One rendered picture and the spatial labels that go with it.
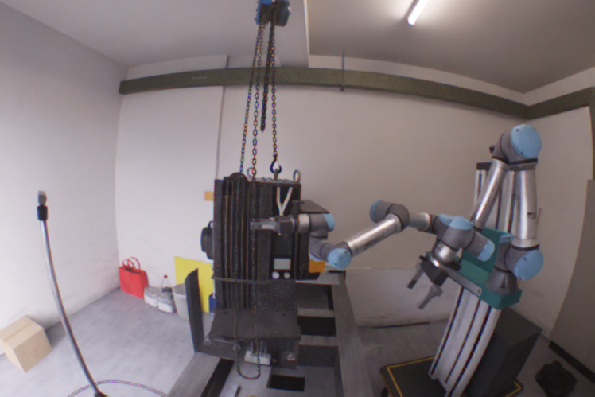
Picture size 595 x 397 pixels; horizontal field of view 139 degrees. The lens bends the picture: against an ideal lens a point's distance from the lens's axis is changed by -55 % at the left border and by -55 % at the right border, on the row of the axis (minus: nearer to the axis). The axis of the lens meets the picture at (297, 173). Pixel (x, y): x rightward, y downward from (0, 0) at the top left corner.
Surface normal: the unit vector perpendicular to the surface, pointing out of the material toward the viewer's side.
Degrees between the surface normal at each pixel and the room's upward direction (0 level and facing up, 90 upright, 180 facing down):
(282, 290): 90
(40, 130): 90
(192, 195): 90
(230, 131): 90
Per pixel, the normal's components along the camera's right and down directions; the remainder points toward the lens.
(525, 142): -0.39, -0.14
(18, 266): 1.00, 0.06
